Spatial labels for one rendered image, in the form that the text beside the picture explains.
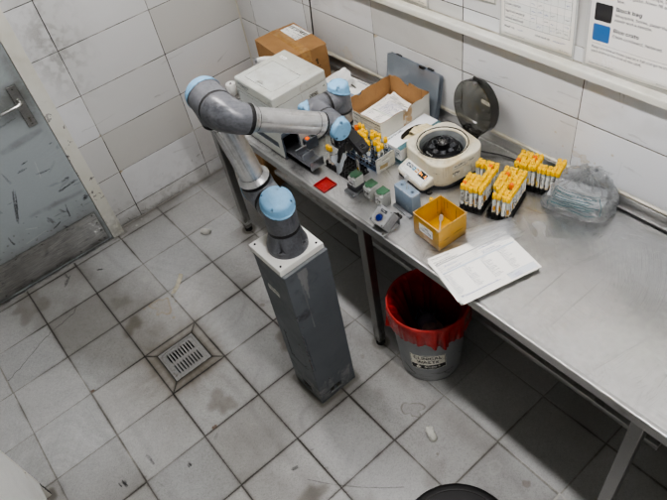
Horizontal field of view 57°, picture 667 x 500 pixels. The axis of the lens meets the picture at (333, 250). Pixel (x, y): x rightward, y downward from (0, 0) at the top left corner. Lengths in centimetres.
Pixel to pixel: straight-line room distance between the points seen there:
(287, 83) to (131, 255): 170
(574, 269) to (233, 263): 200
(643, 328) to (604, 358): 16
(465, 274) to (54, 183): 239
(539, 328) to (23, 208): 274
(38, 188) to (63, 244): 40
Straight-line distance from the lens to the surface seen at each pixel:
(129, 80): 367
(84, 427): 320
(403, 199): 226
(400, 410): 279
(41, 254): 386
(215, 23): 383
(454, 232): 215
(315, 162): 250
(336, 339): 259
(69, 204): 376
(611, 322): 202
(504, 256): 212
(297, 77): 257
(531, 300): 203
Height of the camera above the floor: 245
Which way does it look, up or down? 46 degrees down
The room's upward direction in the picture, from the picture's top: 12 degrees counter-clockwise
